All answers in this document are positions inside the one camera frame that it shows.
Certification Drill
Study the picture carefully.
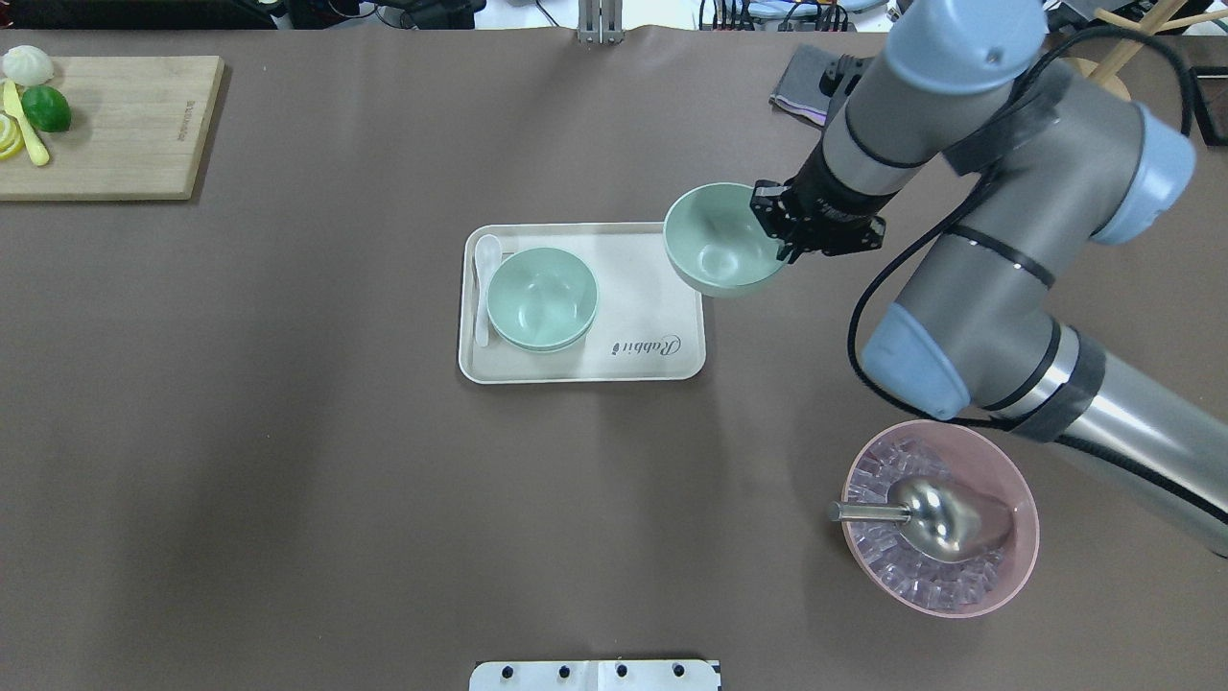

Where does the green bowl on tray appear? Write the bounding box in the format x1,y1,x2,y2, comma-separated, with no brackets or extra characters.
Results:
492,326,591,353

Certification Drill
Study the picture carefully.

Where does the white ceramic spoon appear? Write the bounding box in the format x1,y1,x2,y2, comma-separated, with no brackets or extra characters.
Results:
474,233,503,349

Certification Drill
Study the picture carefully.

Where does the wooden cutting board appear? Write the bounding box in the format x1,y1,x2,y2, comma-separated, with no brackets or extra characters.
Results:
1,56,223,203

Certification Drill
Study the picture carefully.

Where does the white pillar base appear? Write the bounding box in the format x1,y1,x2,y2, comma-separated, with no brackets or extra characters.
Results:
468,657,723,690

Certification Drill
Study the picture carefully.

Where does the wooden cup stand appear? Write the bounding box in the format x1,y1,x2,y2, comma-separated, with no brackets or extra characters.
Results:
1062,1,1227,101

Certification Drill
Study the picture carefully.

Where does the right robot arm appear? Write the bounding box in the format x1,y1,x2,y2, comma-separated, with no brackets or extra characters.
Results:
749,1,1226,556

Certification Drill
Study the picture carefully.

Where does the pink bowl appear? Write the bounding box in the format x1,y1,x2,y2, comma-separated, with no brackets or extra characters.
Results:
841,420,1040,619

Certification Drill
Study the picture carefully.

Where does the lemon slice left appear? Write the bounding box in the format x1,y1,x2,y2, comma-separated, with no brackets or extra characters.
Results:
0,113,25,161

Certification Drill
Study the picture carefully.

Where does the grey folded cloth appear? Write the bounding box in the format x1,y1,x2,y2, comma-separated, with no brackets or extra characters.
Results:
768,45,841,130

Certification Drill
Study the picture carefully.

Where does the metal scoop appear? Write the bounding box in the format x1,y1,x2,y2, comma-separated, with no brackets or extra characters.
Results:
826,475,1016,563

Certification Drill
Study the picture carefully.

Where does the green lime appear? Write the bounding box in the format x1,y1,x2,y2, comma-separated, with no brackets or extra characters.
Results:
18,83,72,133

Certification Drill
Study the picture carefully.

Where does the yellow plastic knife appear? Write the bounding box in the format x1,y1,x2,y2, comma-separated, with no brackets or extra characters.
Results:
2,80,50,167

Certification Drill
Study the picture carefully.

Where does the cream serving tray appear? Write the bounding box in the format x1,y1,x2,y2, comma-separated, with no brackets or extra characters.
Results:
458,222,706,385

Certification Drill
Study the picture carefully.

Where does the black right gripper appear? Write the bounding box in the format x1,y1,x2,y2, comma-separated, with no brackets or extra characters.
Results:
749,145,887,264

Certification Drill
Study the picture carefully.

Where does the white garlic toy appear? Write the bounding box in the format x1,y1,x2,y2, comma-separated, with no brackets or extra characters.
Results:
1,44,56,87

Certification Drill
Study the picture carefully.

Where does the green bowl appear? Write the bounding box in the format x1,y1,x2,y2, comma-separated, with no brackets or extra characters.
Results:
662,182,786,298
488,248,600,342
492,326,591,353

